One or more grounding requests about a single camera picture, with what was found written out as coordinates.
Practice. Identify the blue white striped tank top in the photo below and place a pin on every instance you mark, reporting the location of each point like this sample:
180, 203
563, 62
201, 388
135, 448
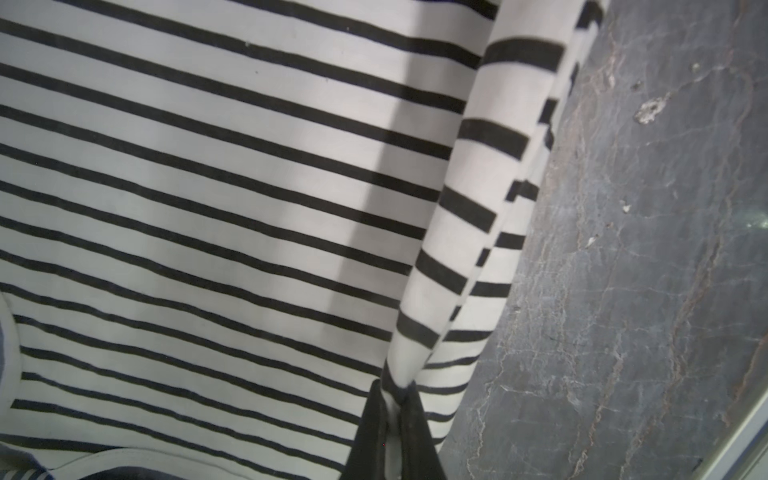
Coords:
25, 474

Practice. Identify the black white striped tank top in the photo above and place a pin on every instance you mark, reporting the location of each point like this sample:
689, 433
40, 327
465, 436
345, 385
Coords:
222, 221

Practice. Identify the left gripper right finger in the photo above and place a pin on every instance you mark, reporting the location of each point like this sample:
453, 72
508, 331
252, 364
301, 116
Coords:
420, 459

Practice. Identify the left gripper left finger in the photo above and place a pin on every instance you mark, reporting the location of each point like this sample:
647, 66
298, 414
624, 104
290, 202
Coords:
367, 457

